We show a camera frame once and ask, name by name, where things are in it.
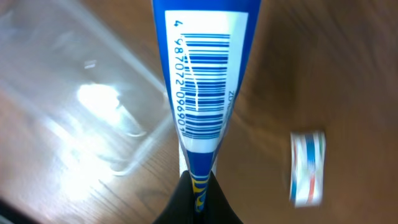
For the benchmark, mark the clear plastic container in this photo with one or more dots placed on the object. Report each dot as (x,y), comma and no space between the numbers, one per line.
(71,87)

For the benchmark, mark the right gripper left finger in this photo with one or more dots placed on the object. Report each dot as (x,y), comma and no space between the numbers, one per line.
(179,209)

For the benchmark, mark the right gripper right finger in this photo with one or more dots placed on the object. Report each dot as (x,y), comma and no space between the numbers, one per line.
(217,209)

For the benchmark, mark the white blue Panadol box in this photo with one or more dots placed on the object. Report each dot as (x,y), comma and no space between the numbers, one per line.
(307,168)

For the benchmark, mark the blue Kool Fever box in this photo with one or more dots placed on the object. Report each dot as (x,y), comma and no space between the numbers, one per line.
(204,49)

